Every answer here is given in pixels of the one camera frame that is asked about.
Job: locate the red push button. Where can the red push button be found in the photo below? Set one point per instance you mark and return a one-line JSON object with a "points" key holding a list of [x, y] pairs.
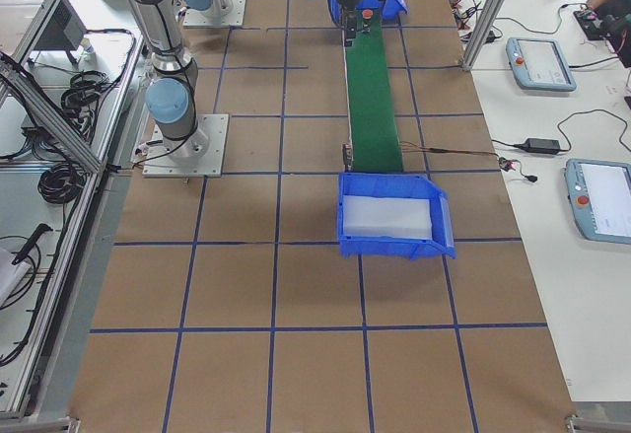
{"points": [[367, 16]]}

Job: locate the brown paper table cover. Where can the brown paper table cover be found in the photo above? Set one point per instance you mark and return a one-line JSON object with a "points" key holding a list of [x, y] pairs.
{"points": [[227, 306]]}

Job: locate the blue bin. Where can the blue bin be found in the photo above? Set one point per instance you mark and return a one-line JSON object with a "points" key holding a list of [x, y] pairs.
{"points": [[411, 186], [390, 9]]}

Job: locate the teach pendant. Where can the teach pendant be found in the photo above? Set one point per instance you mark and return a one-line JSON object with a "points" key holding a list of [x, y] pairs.
{"points": [[539, 64], [599, 196]]}

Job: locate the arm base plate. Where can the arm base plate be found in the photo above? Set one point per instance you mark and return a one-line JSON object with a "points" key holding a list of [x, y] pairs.
{"points": [[202, 154], [214, 14]]}

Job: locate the aluminium frame post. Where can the aluminium frame post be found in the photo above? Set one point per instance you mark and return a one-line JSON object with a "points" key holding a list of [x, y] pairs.
{"points": [[480, 32]]}

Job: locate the black power adapter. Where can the black power adapter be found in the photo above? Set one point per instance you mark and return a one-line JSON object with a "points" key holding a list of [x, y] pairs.
{"points": [[542, 146]]}

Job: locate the far teach pendant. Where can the far teach pendant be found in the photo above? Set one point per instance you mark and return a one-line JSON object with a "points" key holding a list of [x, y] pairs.
{"points": [[539, 64]]}

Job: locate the left blue bin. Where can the left blue bin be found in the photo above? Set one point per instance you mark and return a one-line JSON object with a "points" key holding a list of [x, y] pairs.
{"points": [[390, 9]]}

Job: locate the right blue bin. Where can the right blue bin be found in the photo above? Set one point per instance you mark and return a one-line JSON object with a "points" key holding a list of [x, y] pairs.
{"points": [[411, 186]]}

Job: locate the green conveyor belt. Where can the green conveyor belt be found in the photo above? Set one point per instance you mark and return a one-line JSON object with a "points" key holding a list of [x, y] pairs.
{"points": [[373, 140]]}

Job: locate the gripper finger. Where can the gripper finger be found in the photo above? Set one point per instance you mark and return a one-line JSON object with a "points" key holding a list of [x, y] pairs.
{"points": [[349, 26]]}

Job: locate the white foam pad right bin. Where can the white foam pad right bin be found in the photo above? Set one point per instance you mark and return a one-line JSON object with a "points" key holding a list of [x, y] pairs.
{"points": [[386, 217]]}

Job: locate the near teach pendant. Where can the near teach pendant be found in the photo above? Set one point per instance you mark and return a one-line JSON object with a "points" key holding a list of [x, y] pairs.
{"points": [[599, 196]]}

